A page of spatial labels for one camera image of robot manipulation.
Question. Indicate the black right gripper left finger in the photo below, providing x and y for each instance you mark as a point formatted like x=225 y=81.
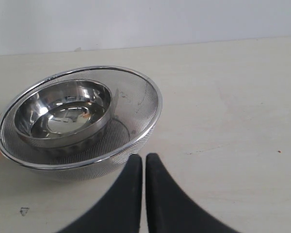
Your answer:
x=119 y=210

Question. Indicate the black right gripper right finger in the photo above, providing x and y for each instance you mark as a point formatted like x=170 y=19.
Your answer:
x=169 y=209

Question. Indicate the steel mesh colander bowl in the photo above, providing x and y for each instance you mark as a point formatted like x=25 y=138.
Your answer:
x=138 y=105

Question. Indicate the small stainless steel bowl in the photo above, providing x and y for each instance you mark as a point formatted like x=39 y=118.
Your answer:
x=66 y=117

